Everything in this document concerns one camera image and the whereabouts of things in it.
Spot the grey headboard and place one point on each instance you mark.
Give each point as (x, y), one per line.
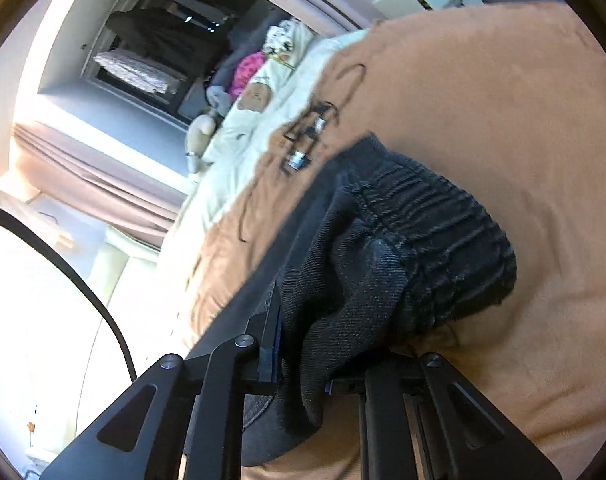
(248, 25)

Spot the white patterned pillow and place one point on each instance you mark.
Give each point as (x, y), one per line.
(288, 40)

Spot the pink cushion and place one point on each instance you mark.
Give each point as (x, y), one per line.
(245, 72)

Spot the dark grey pants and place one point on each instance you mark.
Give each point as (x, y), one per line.
(383, 240)

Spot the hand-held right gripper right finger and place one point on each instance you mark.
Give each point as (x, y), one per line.
(343, 387)

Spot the grey plush toy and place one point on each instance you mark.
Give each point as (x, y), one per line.
(218, 100)

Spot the brown bed blanket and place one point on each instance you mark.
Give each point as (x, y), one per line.
(483, 110)

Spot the beige plush toy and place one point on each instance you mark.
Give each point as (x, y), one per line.
(200, 132)

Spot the patterned hanging garment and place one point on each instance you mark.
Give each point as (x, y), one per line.
(138, 72)

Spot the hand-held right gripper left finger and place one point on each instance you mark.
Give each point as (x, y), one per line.
(270, 355)

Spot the cream bear print pillow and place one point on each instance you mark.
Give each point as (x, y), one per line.
(255, 95)

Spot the dark hanging clothes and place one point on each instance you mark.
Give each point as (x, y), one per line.
(168, 25)

